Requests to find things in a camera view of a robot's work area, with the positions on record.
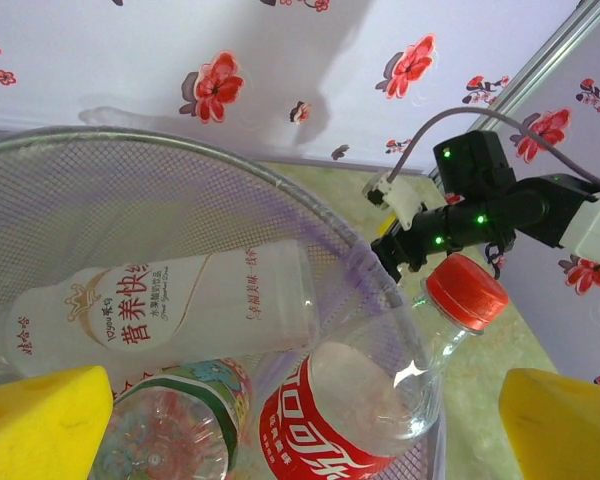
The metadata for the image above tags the right grey arm cable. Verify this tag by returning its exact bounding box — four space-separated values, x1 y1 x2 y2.
387 107 600 196

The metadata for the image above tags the aluminium frame post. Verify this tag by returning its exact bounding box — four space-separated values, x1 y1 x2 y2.
427 0 600 181

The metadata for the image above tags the large clear bottle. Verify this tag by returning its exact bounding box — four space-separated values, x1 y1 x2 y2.
9 239 321 376

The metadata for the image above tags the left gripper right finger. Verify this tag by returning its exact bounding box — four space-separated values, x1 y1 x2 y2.
497 367 600 480

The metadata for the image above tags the black thin cord loop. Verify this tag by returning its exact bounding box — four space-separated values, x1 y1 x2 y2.
482 242 505 281

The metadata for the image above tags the green red label bottle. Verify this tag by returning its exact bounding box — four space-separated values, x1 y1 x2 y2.
89 357 256 480

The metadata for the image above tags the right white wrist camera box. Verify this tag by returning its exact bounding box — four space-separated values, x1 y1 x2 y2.
362 172 429 231

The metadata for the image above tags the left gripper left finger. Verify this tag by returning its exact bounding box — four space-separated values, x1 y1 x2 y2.
0 364 115 480

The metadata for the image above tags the red label red cap bottle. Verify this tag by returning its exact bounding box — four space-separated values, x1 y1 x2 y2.
257 252 511 480

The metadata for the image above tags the translucent mesh waste bin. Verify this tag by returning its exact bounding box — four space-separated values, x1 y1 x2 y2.
0 124 449 480

